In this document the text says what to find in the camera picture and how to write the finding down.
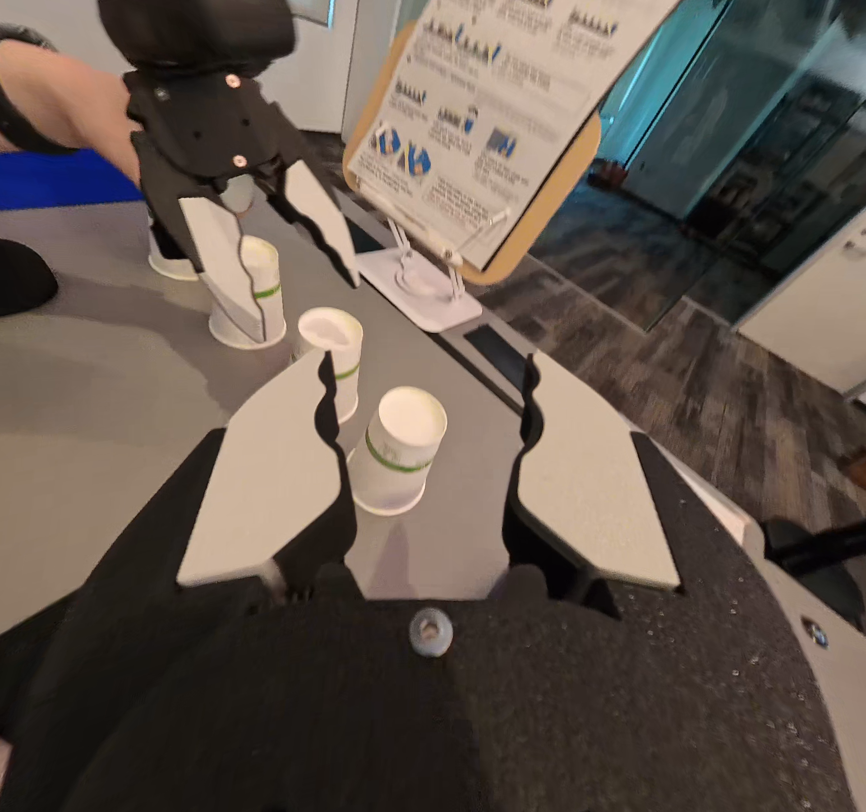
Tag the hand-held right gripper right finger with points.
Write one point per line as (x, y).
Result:
(588, 487)

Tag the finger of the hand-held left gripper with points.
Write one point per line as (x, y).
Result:
(321, 217)
(216, 244)

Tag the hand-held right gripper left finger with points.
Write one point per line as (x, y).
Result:
(270, 487)

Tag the blue plastic bin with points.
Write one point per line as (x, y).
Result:
(54, 176)

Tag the person's left hand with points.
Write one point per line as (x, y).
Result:
(74, 98)

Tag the black rectangular table plate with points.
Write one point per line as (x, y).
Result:
(497, 352)

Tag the black textured wrist pad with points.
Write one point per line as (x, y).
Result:
(20, 278)

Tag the black wrist band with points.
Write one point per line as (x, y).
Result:
(20, 125)

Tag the printed instruction poster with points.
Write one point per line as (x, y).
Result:
(507, 81)

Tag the instruction poster on stand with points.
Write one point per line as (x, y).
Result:
(561, 190)

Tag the round table grommet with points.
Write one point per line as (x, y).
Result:
(815, 633)

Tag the white door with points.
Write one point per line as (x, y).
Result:
(812, 318)

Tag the red floor object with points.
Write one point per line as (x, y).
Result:
(609, 174)

